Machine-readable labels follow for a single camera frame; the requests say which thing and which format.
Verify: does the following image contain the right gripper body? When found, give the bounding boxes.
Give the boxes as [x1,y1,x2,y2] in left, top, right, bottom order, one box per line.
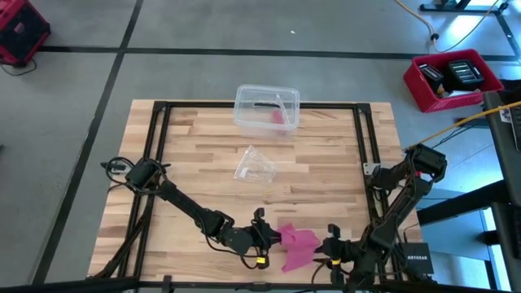
[322,222,360,285]

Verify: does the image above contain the large black ribbed device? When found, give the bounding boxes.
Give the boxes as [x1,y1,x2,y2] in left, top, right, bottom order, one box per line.
[445,59,485,91]

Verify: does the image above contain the black cable bundle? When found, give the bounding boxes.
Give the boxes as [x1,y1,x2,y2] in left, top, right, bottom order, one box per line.
[87,178,160,282]

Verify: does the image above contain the clear plastic wrapper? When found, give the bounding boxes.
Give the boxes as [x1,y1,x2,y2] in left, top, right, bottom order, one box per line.
[233,145,278,184]

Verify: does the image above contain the red plastic crate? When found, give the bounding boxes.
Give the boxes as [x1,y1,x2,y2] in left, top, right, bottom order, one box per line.
[402,48,506,114]

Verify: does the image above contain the black Netgear network switch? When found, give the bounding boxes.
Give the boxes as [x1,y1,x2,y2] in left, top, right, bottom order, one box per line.
[401,242,436,276]

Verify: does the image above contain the red and black case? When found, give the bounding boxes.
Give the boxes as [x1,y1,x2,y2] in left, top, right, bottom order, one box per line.
[0,0,52,68]

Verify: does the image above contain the yellow extension cord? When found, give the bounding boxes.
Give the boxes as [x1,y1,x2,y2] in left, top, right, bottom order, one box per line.
[393,0,502,54]

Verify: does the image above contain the clear plastic container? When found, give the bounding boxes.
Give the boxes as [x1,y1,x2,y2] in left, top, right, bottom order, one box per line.
[233,84,301,139]

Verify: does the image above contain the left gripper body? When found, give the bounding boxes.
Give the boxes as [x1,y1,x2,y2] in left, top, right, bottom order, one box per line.
[247,207,274,270]

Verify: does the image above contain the yellow hanging cable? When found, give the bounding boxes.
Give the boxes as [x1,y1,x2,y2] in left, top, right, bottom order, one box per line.
[404,100,521,151]

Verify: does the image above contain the black overhead rig beam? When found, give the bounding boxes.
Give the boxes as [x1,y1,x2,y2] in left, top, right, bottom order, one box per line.
[0,276,521,293]

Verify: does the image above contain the thin black floor cable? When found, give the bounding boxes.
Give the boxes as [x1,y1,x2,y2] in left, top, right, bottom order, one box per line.
[0,58,38,77]

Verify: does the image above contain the small black device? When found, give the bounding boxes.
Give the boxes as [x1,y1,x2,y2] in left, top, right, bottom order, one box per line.
[418,63,445,93]

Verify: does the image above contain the black floor stand base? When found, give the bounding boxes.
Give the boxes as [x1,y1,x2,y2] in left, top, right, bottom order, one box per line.
[418,0,521,64]

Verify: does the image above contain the black cable with yellow tag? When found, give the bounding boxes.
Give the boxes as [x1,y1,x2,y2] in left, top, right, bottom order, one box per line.
[311,256,343,293]
[203,231,269,270]

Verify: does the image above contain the pink elastic bandage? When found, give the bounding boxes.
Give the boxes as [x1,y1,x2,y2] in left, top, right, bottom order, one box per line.
[278,222,322,273]

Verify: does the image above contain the black aluminium table frame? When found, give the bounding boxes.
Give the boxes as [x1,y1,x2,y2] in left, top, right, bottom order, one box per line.
[116,100,406,284]

